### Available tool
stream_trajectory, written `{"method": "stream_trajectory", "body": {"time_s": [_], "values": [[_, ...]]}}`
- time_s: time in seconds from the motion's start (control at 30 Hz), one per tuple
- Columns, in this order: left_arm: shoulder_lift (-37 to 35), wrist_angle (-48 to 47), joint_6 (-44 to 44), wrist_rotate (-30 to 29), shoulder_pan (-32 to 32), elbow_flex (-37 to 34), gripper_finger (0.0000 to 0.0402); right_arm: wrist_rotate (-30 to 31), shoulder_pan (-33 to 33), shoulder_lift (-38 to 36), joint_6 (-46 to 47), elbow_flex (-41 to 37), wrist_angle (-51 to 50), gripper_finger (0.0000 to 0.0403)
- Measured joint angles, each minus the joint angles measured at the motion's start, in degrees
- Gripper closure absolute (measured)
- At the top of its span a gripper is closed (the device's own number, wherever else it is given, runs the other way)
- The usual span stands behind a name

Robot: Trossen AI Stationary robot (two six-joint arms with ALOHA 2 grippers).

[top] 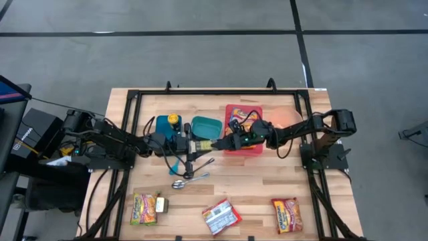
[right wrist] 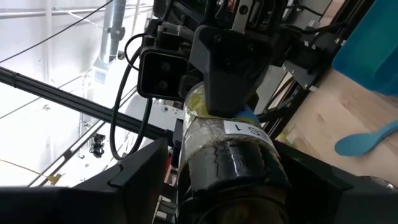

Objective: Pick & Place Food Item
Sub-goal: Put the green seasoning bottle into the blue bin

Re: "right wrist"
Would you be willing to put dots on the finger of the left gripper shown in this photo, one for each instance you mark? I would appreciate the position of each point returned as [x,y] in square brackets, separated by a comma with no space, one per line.
[230,71]

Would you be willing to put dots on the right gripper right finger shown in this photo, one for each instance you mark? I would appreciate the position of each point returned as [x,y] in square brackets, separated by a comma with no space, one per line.
[342,208]

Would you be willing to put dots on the clear herb spice jar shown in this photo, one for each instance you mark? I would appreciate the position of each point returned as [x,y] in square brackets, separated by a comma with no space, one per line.
[217,149]

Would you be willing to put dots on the blue plastic spoon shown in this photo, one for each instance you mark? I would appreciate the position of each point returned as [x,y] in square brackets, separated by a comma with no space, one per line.
[357,144]

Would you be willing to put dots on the ribbed silver air duct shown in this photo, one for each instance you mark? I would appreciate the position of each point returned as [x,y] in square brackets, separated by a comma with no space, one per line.
[112,31]

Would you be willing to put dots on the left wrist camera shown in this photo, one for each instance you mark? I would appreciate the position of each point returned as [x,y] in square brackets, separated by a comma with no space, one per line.
[161,74]

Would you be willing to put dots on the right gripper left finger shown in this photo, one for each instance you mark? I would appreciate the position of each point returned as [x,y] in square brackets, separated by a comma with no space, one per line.
[93,205]

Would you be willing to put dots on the blue plastic bin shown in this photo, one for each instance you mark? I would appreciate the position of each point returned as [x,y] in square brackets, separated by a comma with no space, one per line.
[370,46]

